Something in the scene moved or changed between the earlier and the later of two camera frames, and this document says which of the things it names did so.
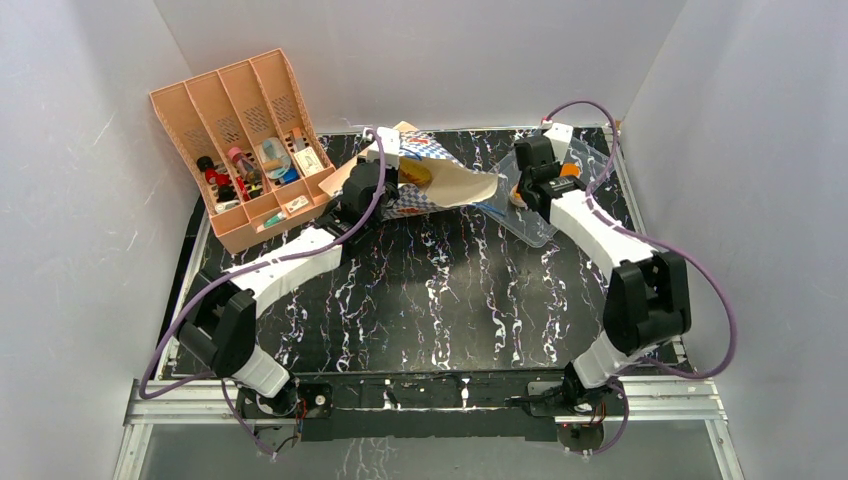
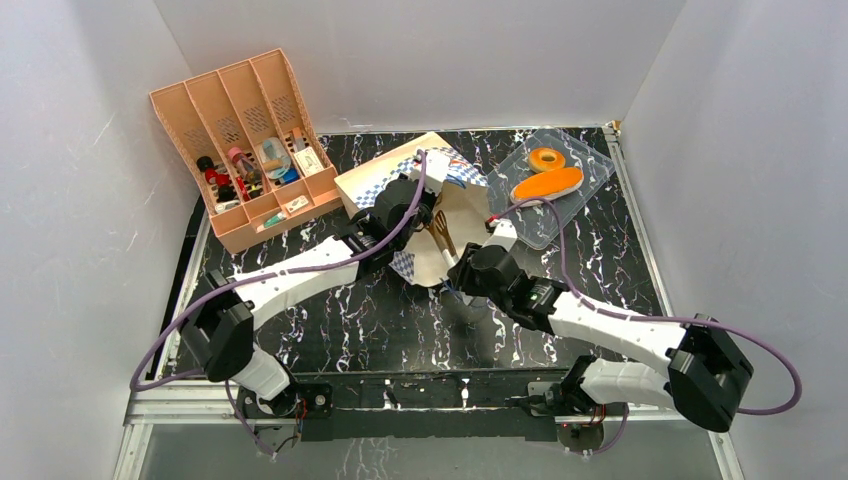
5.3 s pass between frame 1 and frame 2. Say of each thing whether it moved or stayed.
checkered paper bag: moved
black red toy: stayed
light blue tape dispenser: stayed
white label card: stayed
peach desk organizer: stayed
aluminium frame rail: stayed
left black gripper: moved
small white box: stayed
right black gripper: moved
